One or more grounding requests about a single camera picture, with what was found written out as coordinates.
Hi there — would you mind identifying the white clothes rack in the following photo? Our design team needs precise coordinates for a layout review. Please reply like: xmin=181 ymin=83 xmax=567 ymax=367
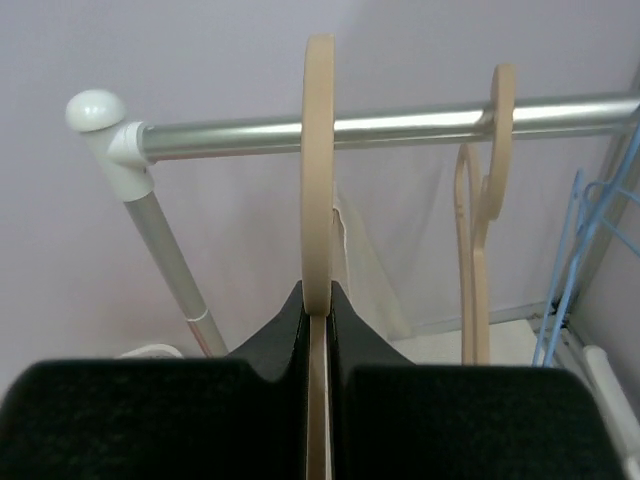
xmin=65 ymin=90 xmax=639 ymax=356

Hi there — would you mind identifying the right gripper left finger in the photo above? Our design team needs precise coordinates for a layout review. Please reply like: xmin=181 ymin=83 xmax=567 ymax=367
xmin=1 ymin=288 xmax=309 ymax=479

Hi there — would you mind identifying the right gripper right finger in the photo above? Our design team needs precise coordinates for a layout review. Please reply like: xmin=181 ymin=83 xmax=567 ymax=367
xmin=328 ymin=285 xmax=624 ymax=479

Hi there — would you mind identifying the blue hanger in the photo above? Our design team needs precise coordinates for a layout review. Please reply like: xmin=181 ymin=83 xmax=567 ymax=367
xmin=545 ymin=131 xmax=639 ymax=351
xmin=532 ymin=169 xmax=584 ymax=367

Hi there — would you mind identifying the white perforated plastic basket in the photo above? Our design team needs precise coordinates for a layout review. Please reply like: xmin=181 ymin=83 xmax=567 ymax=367
xmin=116 ymin=343 xmax=184 ymax=359

